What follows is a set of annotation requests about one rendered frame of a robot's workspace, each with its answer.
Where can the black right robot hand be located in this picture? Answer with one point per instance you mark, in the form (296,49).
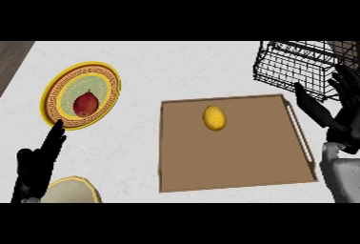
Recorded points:
(344,108)

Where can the red fruit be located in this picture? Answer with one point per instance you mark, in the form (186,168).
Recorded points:
(85,104)

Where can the pale bowl with yellow rim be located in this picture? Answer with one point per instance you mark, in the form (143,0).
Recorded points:
(69,191)

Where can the yellow patterned plate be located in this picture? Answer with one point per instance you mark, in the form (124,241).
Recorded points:
(69,82)

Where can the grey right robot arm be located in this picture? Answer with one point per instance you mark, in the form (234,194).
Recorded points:
(342,178)

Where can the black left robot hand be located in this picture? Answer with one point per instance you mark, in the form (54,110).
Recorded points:
(35,166)

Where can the brown wooden tray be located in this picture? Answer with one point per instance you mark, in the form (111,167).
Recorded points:
(233,149)

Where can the yellow lemon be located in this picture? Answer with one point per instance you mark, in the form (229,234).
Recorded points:
(214,117)

